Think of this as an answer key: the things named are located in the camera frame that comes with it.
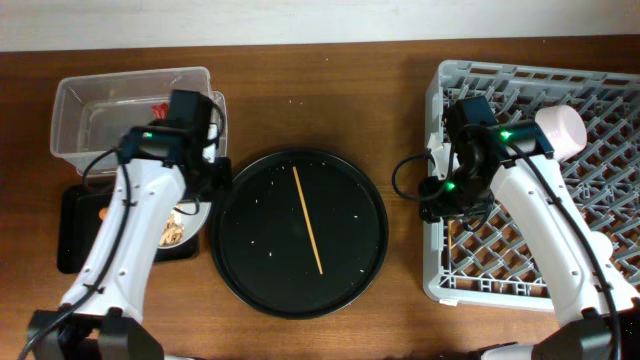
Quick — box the grey plate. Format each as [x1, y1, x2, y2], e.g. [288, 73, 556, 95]
[158, 202, 211, 250]

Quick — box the peanut shells and rice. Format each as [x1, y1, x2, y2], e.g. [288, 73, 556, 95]
[159, 211, 185, 247]

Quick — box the red snack wrapper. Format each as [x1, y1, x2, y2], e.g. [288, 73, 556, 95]
[151, 103, 169, 120]

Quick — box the wooden chopstick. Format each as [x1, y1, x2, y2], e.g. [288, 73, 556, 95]
[292, 166, 324, 276]
[446, 220, 454, 265]

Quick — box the orange carrot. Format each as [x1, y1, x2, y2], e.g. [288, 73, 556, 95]
[98, 208, 108, 220]

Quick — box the pink bowl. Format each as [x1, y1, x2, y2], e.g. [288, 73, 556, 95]
[535, 105, 587, 162]

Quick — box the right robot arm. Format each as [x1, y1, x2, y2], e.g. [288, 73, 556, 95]
[420, 120, 639, 359]

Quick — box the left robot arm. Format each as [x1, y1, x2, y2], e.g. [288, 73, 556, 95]
[19, 123, 231, 359]

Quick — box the grey dishwasher rack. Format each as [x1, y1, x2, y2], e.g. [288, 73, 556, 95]
[422, 60, 639, 312]

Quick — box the round black tray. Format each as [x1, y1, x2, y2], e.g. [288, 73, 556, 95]
[210, 148, 389, 319]

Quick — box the clear plastic bin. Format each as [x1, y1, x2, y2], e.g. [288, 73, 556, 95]
[50, 66, 227, 174]

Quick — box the black rectangular tray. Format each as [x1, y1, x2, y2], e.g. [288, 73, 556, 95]
[57, 185, 199, 274]

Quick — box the right black cable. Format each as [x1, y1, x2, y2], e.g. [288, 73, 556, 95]
[391, 124, 624, 360]

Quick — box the black cable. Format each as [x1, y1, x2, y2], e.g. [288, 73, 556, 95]
[391, 124, 624, 360]
[17, 102, 226, 360]

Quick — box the left black cable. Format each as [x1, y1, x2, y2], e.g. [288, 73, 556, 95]
[17, 102, 226, 360]

